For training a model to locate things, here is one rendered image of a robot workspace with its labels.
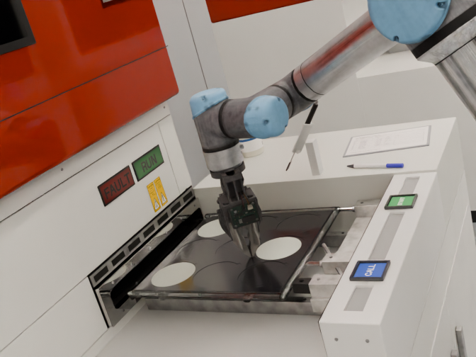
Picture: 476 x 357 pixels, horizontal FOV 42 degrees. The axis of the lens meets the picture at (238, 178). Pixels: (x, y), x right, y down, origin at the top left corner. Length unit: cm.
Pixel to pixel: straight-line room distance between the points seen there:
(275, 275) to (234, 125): 31
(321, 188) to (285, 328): 40
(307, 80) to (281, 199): 45
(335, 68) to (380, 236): 32
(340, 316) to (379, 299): 7
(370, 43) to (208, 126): 33
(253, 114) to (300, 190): 44
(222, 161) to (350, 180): 37
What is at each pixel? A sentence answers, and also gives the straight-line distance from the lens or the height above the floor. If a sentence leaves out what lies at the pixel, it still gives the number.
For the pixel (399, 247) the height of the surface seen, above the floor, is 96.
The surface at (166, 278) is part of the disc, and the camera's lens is 135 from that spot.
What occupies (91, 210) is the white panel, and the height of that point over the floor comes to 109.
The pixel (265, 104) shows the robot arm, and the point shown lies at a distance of 109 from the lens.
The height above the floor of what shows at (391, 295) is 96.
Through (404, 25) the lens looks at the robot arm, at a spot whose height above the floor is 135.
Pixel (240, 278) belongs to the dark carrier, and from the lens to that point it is 125.
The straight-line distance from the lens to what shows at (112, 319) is 135.
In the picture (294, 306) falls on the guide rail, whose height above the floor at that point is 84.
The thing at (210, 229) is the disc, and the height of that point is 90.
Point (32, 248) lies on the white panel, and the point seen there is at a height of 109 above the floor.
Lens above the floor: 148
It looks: 19 degrees down
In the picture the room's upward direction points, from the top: 16 degrees counter-clockwise
